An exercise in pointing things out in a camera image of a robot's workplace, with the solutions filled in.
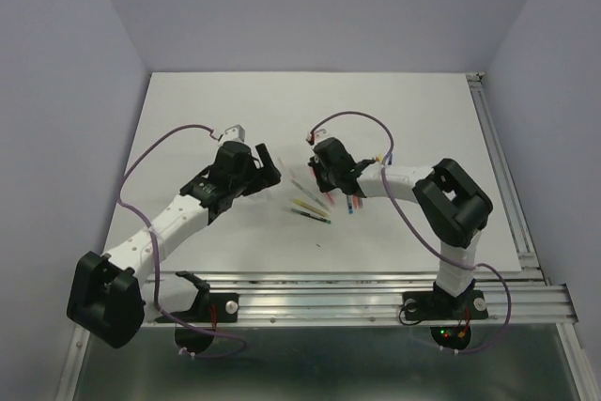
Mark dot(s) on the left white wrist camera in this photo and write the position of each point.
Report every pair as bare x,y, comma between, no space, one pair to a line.
234,133

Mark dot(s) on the yellow pen on table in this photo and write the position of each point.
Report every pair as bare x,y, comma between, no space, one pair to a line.
307,206

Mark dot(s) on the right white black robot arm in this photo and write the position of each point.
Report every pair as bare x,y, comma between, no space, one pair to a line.
455,207

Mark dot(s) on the green tipped black pen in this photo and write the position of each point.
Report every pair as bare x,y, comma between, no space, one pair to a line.
309,215

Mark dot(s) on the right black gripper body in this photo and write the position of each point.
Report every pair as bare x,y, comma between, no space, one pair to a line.
326,178

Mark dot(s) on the aluminium rail frame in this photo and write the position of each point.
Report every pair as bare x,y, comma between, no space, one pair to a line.
336,336

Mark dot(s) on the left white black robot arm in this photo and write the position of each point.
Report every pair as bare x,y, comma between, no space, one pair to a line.
106,296

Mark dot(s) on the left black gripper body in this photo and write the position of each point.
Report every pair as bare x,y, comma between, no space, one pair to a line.
254,179

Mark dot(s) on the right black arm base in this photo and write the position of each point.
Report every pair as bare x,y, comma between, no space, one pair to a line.
451,318

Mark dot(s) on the right side aluminium rail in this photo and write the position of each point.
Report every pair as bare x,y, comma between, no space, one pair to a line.
522,238

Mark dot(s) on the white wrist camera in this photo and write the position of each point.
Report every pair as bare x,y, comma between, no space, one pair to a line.
314,137
234,133

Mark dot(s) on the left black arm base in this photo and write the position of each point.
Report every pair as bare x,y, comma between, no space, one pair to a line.
190,303

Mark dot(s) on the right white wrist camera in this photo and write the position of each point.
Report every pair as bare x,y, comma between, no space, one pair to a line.
314,137

